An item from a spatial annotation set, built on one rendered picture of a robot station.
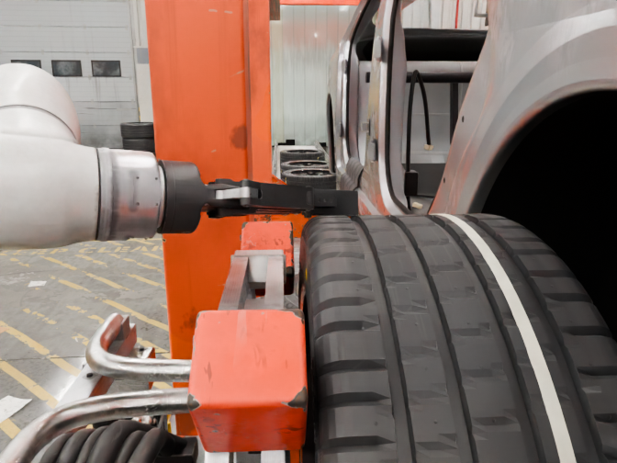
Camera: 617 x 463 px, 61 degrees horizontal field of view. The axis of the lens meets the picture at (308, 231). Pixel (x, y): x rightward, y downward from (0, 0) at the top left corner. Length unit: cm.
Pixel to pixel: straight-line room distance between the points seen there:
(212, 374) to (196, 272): 65
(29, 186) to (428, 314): 34
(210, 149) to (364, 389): 64
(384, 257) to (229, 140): 53
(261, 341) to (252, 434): 7
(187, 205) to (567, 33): 43
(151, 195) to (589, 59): 44
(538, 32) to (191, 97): 54
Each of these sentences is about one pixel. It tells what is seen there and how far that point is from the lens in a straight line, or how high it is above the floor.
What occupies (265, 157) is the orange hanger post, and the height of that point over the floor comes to 98.
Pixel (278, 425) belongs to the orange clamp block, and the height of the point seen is 110.
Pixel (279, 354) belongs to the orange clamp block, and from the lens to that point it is 35.
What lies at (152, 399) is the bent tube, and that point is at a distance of 58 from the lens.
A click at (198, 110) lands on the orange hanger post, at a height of 128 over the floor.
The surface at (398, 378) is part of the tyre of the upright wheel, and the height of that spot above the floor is 111.
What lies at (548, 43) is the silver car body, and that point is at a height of 136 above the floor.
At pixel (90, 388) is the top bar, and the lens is 68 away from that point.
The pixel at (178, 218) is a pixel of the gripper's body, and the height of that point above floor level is 119.
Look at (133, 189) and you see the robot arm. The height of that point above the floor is 122.
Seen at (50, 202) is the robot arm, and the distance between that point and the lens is 49.
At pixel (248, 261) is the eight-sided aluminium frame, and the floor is 112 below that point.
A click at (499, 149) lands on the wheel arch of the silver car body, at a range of 78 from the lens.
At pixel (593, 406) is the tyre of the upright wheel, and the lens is 42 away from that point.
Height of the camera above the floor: 131
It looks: 15 degrees down
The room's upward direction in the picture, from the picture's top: straight up
